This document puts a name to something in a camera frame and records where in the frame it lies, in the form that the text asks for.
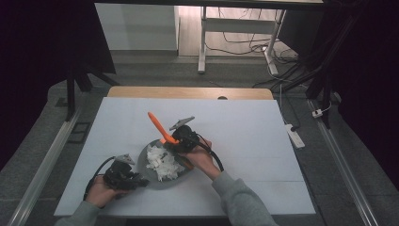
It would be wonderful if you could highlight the black metal stand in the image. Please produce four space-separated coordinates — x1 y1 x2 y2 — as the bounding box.
55 60 120 122
272 13 360 130

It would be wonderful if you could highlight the black floor plate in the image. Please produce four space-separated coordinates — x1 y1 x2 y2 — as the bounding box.
67 121 92 145

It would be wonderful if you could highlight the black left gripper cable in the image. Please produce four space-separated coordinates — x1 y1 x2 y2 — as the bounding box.
83 155 118 202

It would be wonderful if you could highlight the black power strip cable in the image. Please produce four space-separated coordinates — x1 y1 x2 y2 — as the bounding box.
279 84 301 132

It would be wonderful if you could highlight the white desk frame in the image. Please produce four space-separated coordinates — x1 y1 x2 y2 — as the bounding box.
197 6 288 76

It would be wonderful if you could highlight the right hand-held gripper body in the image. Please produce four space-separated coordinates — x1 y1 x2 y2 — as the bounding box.
168 116 201 153

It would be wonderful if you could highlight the grey dustpan with orange edge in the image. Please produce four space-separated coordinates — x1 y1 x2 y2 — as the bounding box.
136 139 196 190

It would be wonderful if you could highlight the white cabinet panel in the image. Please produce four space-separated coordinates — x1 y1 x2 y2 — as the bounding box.
94 3 181 52

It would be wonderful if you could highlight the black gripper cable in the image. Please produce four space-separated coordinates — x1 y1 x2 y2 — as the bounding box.
187 133 226 172
83 155 118 202

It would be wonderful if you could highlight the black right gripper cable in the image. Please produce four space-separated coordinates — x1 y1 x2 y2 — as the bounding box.
187 133 226 172

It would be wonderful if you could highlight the wooden table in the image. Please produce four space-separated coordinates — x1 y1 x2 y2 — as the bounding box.
107 86 275 101

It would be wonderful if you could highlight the pile of white paper scraps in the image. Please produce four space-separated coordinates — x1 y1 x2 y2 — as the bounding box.
146 144 186 183

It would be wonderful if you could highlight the tangle of floor cables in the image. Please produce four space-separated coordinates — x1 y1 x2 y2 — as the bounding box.
205 8 304 89

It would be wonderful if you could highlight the person's left hand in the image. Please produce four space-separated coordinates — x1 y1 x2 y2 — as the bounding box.
85 174 130 209

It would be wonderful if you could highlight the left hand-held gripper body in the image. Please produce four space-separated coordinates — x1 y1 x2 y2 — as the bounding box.
103 153 139 191

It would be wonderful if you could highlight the orange-handled grey brush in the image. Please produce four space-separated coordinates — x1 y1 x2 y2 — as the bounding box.
147 111 181 158

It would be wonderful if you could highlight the person's right hand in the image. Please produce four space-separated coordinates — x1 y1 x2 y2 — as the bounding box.
179 138 222 182

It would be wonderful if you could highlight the aluminium rail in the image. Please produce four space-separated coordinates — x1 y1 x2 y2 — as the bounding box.
8 106 83 226
307 99 379 226

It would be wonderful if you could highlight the white power strip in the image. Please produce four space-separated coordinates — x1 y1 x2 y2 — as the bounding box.
284 123 306 149

